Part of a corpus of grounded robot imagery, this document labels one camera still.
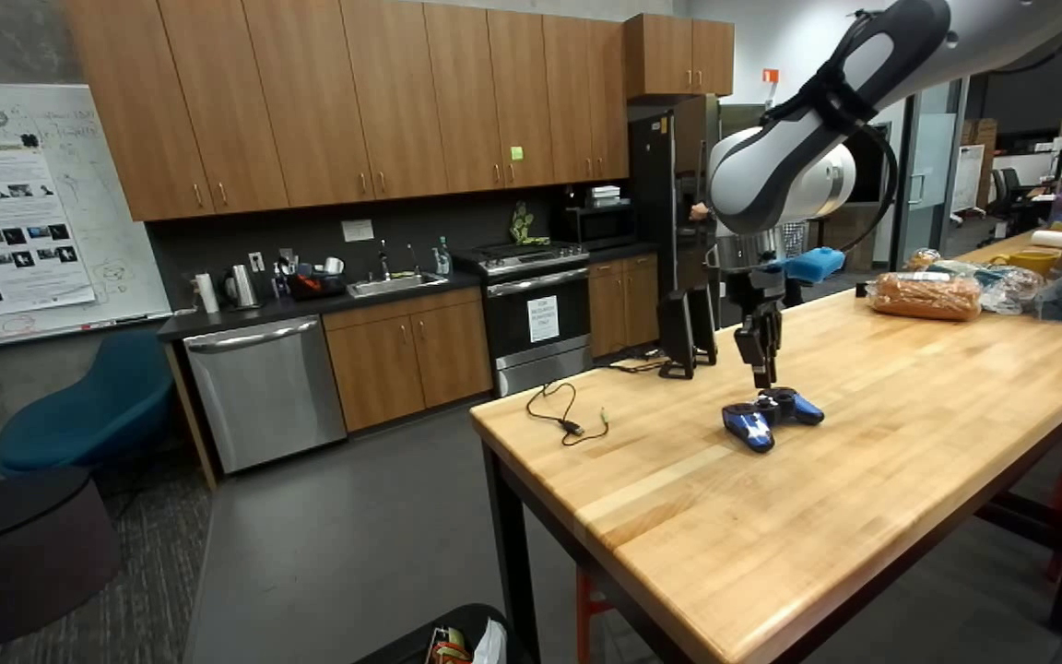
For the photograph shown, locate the dark round ottoman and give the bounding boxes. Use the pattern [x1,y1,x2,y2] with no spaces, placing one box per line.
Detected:
[0,463,124,654]

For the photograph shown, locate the soap dispenser bottle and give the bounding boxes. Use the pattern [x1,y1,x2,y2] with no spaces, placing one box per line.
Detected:
[427,232,458,281]

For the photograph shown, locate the black open bag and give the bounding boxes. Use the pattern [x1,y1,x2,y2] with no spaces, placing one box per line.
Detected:
[353,596,516,664]

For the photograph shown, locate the yellow food package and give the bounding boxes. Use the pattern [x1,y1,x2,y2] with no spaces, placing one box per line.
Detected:
[993,239,1062,276]

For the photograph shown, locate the steel kitchen sink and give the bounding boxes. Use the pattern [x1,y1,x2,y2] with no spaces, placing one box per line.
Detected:
[345,270,450,303]

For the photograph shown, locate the thin black cable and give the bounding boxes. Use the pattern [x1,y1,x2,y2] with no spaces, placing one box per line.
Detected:
[521,375,618,451]

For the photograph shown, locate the teal lounge chair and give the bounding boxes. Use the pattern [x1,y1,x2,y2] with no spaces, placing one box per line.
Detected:
[0,324,180,480]

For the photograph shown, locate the stainless steel oven range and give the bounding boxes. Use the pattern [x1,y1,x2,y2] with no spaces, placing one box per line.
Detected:
[476,244,598,400]

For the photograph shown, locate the dark refrigerator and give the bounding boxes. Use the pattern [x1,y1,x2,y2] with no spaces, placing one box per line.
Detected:
[627,98,731,338]

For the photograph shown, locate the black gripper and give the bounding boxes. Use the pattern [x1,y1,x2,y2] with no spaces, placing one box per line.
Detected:
[725,258,796,399]

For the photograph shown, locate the green potted plant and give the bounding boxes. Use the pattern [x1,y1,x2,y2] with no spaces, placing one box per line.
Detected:
[503,198,555,252]

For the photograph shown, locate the white thermos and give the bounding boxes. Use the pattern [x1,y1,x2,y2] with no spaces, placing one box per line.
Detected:
[189,270,224,322]

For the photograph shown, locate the clear plastic food bag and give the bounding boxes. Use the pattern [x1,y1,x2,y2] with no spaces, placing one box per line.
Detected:
[969,258,1062,329]

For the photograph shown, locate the wooden butcher block table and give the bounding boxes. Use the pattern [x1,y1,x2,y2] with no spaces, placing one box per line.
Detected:
[464,225,1062,664]

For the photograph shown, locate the whiteboard with posters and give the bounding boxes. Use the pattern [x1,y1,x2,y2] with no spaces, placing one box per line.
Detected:
[0,77,176,353]

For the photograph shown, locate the black stand on table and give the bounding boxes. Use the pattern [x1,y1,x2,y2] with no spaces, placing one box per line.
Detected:
[656,289,702,384]

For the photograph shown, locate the stainless steel dishwasher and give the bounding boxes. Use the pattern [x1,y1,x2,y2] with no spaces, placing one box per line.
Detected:
[180,314,351,480]

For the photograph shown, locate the white wall outlet plate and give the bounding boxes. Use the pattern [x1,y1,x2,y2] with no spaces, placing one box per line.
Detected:
[337,214,382,247]

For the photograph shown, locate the narrow wooden base cabinet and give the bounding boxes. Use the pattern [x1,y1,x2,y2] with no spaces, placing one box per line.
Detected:
[583,247,663,366]

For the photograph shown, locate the black microwave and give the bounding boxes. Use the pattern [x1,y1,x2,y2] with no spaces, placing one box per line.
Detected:
[559,198,640,252]

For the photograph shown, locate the bagged bread loaf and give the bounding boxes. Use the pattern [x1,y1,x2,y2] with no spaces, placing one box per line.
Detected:
[868,265,984,329]

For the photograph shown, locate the black upright speaker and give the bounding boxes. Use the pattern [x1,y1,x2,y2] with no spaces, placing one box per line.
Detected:
[686,281,725,370]

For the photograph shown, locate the white paper notice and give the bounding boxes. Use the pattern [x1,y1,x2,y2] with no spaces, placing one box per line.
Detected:
[523,292,565,346]

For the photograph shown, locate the blue black game controller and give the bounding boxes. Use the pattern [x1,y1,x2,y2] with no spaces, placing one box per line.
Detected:
[721,384,829,457]

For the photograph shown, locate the small cabinet over refrigerator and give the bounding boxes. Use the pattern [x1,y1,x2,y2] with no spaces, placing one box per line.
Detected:
[620,11,739,108]

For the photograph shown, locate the wooden wall cabinets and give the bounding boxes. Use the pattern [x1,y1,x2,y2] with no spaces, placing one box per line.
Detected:
[61,0,634,225]

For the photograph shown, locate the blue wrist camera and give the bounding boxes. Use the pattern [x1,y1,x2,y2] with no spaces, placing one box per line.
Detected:
[779,244,852,292]

